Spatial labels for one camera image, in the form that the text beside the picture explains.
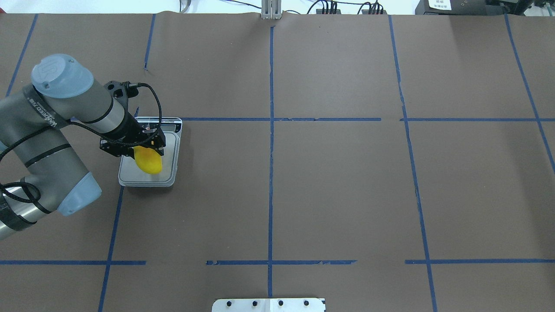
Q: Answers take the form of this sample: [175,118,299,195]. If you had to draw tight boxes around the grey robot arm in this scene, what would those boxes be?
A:
[0,54,166,239]

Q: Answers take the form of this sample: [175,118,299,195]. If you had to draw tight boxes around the black power strip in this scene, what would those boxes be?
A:
[307,0,387,15]

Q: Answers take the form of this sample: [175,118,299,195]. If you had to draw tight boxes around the yellow mango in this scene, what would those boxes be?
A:
[133,146,163,175]

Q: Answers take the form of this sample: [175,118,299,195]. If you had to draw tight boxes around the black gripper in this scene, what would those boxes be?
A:
[99,81,166,158]

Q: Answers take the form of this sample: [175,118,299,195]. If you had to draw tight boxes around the blue tape horizontal strip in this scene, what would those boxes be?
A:
[180,117,382,122]

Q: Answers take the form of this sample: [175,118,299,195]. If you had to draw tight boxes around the white kitchen scale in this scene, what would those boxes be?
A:
[118,118,182,187]

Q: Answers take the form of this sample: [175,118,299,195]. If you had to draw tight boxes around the blue tape long vertical strip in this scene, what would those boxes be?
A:
[267,26,275,298]

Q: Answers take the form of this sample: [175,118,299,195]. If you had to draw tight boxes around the black device box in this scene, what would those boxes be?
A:
[415,0,505,16]

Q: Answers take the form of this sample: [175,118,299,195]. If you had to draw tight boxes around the silver mounting plate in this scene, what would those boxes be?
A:
[211,298,326,312]

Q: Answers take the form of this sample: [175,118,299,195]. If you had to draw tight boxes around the aluminium profile post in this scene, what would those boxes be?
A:
[261,0,283,20]

